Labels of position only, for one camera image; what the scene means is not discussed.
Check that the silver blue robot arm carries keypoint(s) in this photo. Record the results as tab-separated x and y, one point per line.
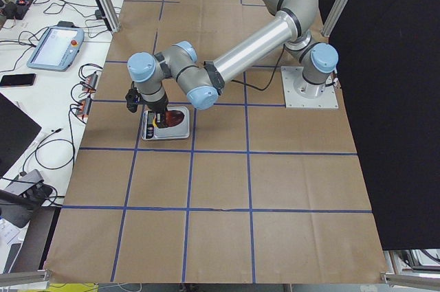
203	85

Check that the black orange connector block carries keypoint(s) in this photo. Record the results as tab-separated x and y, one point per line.
83	109
89	83

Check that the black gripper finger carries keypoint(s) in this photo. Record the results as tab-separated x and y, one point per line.
159	120

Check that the black smartphone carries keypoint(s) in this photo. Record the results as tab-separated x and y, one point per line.
17	80

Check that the brown paper table mat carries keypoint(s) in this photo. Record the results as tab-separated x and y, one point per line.
258	193

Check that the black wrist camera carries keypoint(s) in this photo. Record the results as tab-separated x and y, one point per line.
133	98

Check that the black curtain backdrop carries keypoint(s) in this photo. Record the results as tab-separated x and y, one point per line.
389	73

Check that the aluminium frame rail left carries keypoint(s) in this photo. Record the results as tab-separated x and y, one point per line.
28	277

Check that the red yellow mango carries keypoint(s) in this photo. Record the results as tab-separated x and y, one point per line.
173	118

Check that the aluminium frame rail right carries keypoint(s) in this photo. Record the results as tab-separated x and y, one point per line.
429	281

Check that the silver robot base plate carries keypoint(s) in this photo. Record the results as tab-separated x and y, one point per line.
298	94

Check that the aluminium frame rail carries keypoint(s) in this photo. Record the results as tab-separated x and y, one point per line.
28	277
429	281

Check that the blue teach pendant tablet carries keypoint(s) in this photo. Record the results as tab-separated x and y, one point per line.
57	48

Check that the black electronics box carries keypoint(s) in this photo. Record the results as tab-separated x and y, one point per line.
16	10

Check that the silver digital kitchen scale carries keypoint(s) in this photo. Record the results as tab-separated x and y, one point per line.
151	132

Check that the grey usb hub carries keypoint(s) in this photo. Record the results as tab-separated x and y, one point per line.
24	183

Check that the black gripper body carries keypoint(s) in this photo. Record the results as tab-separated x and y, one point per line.
159	106

